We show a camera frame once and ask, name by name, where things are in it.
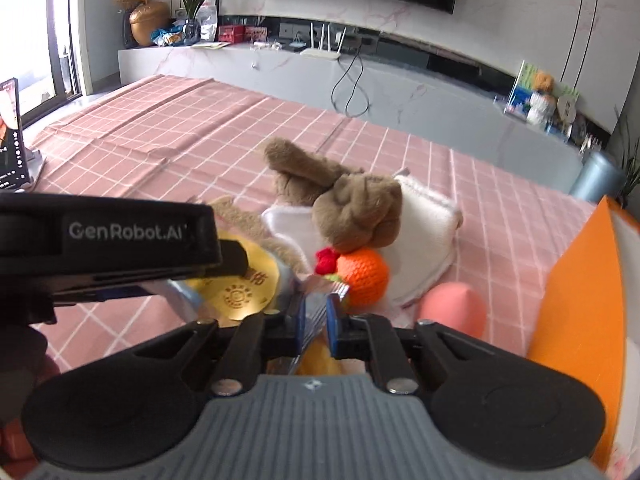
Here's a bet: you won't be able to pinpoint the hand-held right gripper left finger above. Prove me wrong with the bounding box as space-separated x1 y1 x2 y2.
132 292 307 394

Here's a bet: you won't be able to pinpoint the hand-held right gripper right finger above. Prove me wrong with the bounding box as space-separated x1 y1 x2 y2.
326 294 523 394

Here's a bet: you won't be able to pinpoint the orange crochet ball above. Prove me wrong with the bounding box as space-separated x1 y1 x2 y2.
315 247 391 309

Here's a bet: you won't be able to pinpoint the brown plush toy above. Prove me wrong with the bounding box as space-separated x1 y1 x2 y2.
264 137 404 254

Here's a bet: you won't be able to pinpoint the pink soft toy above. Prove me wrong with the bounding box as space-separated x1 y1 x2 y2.
419 282 487 339

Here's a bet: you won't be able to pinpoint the white fluffy towel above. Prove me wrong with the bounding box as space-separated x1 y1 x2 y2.
260 174 464 310

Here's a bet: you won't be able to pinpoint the orange cardboard box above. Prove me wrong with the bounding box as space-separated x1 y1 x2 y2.
527 195 640 466

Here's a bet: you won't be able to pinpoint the yellow soft object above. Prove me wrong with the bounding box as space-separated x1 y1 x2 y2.
296 340 347 377

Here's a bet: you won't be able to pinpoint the phone on stand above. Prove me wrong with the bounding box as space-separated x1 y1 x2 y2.
0 77 47 192

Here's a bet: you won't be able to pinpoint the pink checked cloth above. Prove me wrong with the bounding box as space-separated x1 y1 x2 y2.
24 74 600 397

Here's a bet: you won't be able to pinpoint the blue snack bags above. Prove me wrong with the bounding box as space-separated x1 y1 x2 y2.
151 24 184 47

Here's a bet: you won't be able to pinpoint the sliding glass door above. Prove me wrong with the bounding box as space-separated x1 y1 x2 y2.
0 0 85 128

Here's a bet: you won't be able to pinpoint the gold round vase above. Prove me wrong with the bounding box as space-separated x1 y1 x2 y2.
128 1 171 47

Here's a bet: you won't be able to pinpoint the grey marble tv cabinet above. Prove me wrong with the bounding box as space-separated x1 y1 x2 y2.
117 40 613 197

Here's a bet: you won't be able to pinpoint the white router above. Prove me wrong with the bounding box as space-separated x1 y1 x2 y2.
299 22 349 62

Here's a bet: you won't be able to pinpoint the grey trash can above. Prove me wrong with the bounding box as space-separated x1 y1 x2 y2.
569 152 627 204

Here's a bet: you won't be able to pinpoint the colourful photo display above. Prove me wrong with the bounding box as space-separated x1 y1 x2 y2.
504 59 582 127

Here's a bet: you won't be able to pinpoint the black cable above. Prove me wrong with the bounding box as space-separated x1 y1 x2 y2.
330 52 371 118

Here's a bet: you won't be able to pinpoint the black picture frame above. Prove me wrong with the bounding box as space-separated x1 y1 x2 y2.
196 0 221 42

